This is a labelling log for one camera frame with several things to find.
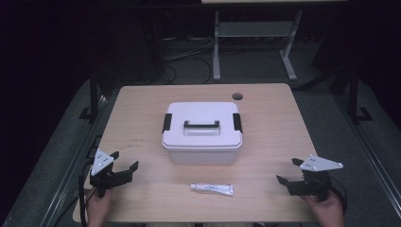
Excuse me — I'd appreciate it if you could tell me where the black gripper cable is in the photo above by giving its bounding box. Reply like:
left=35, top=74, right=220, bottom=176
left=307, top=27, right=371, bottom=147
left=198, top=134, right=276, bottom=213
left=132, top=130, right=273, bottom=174
left=329, top=177, right=348, bottom=216
left=78, top=159, right=96, bottom=227

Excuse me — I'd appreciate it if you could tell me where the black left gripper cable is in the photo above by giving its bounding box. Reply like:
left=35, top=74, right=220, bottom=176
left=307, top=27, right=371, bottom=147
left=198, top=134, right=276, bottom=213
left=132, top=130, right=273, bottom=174
left=78, top=159, right=96, bottom=227

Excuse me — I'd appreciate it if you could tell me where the metal floor rail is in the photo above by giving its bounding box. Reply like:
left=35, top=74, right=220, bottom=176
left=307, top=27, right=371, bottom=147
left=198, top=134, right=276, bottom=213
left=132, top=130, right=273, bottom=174
left=39, top=94, right=107, bottom=227
left=334, top=94, right=401, bottom=218

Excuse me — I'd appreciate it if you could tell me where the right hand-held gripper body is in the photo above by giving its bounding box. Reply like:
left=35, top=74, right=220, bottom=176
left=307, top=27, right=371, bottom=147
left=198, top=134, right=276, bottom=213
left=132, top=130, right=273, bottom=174
left=287, top=154, right=344, bottom=202

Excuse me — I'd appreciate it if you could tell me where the black metal post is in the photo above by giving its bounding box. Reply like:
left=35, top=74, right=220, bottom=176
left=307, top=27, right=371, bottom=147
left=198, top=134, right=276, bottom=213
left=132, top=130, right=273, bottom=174
left=348, top=67, right=374, bottom=124
left=78, top=67, right=99, bottom=122

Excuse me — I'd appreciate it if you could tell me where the person's left hand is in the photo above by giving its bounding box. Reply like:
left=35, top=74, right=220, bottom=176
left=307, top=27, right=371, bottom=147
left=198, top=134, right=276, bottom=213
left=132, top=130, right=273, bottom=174
left=85, top=188, right=113, bottom=227

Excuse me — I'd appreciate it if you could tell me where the person's right hand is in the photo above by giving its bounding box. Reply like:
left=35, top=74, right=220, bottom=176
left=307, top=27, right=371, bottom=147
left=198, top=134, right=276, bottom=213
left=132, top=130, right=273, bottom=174
left=301, top=190, right=344, bottom=227

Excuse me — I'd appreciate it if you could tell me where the grey metal desk frame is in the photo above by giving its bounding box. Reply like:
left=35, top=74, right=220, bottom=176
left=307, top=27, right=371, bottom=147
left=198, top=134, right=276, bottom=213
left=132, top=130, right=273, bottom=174
left=201, top=0, right=348, bottom=82

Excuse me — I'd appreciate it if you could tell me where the white plastic storage box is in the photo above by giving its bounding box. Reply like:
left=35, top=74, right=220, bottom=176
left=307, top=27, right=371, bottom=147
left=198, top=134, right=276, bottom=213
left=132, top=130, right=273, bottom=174
left=166, top=145, right=238, bottom=166

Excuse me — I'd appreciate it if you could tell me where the white ointment tube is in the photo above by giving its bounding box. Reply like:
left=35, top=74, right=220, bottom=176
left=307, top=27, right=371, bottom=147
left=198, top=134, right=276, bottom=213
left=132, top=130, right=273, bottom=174
left=189, top=183, right=235, bottom=197

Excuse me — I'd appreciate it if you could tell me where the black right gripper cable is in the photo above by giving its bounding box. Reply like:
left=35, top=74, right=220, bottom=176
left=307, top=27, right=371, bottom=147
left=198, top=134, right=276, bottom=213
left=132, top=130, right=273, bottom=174
left=329, top=177, right=348, bottom=216

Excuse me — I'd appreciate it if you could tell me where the floor cables bundle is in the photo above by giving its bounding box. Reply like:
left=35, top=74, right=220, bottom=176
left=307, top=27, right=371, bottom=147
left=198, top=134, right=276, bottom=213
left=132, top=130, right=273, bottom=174
left=154, top=37, right=216, bottom=85

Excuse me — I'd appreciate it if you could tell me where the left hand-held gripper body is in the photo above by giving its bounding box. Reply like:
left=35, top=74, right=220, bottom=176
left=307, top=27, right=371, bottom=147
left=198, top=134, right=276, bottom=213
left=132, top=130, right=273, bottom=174
left=89, top=148, right=133, bottom=198

